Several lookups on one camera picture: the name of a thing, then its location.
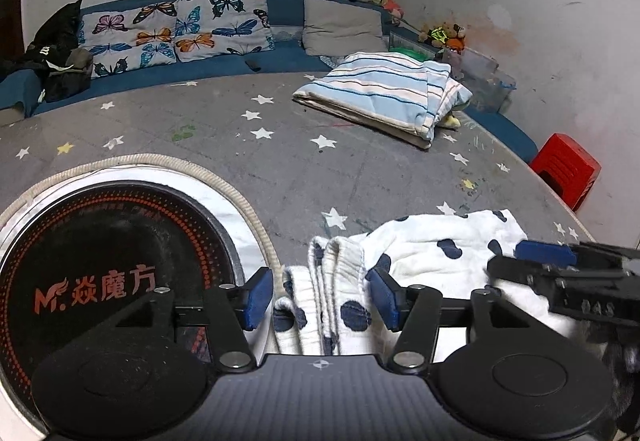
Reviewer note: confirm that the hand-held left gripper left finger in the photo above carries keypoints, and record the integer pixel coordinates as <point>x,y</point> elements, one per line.
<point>257,296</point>

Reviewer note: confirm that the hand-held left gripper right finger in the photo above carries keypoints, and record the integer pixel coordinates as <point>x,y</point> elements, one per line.
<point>385,298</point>

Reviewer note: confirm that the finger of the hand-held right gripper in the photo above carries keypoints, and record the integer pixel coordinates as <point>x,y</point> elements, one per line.
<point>542,252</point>
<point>520,271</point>

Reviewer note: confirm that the white navy polka dot pants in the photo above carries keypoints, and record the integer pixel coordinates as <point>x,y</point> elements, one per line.
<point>440,241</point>

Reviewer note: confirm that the red plastic stool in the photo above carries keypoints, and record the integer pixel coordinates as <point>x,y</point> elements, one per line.
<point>567,166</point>

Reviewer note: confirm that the grey star-print tablecloth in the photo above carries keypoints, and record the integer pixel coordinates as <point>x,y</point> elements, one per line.
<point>300,161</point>

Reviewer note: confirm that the yellow cloth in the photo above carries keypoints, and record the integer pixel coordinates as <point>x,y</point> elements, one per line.
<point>451,120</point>

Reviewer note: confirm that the round black induction cooktop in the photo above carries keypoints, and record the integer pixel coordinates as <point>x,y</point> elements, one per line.
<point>100,246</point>

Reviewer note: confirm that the clear plastic box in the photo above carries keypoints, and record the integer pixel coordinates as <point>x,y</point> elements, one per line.
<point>482,76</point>

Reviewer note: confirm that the folded striped blanket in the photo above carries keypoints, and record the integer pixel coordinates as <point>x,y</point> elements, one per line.
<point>385,91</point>

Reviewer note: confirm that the blue sofa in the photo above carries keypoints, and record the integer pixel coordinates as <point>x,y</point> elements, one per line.
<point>210,71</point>

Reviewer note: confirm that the black remote control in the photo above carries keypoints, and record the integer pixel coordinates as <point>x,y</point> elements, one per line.
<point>253,65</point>

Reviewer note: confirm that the plush toy with yellow vest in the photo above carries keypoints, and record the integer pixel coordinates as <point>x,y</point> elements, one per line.
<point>442,35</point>

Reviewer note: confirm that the grey pillow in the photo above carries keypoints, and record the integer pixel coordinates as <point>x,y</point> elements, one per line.
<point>342,26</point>

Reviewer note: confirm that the butterfly print pillow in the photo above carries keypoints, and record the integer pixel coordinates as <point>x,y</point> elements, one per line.
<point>225,18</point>
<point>130,38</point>

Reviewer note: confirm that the olive green garment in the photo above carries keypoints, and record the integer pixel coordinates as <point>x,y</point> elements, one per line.
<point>67,73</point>

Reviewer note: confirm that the colourful plush toy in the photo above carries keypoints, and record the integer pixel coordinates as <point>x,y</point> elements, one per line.
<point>385,3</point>

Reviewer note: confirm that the black jacket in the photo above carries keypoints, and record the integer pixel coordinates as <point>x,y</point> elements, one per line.
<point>47,41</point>

